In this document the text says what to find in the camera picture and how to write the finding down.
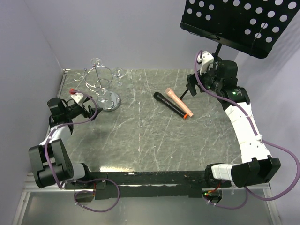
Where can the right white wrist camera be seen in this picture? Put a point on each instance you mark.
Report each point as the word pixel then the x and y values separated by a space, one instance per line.
pixel 206 61

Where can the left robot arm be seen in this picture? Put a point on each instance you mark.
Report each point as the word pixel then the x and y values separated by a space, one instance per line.
pixel 49 160

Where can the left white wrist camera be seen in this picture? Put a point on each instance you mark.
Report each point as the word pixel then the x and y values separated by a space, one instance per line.
pixel 79 98

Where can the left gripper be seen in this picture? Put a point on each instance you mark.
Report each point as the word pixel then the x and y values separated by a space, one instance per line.
pixel 85 113

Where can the chrome wine glass rack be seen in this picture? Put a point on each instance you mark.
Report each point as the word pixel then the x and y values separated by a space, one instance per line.
pixel 101 77

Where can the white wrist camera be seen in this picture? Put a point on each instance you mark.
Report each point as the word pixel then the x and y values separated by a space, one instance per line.
pixel 79 98
pixel 206 61

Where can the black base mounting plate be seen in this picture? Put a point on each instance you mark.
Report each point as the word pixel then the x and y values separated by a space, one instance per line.
pixel 146 184

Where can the black perforated music stand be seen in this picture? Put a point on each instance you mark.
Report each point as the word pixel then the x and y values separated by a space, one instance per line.
pixel 253 27

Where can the black microphone orange end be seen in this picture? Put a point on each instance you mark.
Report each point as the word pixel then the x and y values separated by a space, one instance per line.
pixel 159 97

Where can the pink microphone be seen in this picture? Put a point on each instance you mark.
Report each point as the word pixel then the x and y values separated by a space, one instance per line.
pixel 170 93

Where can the aluminium frame rail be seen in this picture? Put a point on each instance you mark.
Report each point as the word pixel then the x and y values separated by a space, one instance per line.
pixel 30 186

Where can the clear wine glass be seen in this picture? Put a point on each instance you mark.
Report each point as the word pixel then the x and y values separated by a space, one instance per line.
pixel 96 63
pixel 118 74
pixel 103 98
pixel 208 122

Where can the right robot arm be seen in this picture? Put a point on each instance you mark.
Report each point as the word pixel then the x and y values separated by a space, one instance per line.
pixel 258 165

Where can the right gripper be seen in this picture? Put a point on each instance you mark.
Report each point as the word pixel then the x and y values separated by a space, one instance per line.
pixel 192 80

